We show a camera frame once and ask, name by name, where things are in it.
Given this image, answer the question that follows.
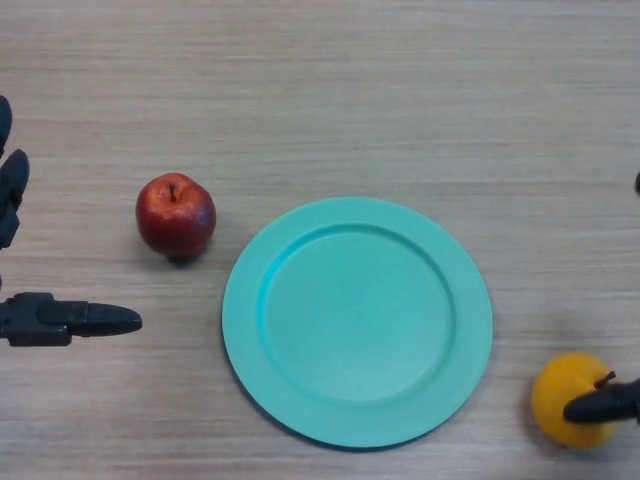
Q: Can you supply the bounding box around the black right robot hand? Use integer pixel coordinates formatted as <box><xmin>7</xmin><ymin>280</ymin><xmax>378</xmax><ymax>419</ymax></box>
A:
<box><xmin>563</xmin><ymin>171</ymin><xmax>640</xmax><ymax>426</ymax></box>

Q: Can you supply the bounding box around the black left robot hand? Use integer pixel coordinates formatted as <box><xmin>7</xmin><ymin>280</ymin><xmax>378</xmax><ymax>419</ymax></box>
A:
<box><xmin>0</xmin><ymin>95</ymin><xmax>143</xmax><ymax>347</ymax></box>

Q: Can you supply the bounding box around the yellow pear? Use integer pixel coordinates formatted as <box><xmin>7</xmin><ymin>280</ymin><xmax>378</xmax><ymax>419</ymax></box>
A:
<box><xmin>530</xmin><ymin>351</ymin><xmax>628</xmax><ymax>449</ymax></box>

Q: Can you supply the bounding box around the turquoise round plate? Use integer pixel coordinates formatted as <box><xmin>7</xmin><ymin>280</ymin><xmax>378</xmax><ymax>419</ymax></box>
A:
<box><xmin>221</xmin><ymin>197</ymin><xmax>494</xmax><ymax>449</ymax></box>

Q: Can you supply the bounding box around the red apple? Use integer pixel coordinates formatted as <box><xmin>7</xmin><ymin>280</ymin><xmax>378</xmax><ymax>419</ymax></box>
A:
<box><xmin>134</xmin><ymin>172</ymin><xmax>217</xmax><ymax>261</ymax></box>

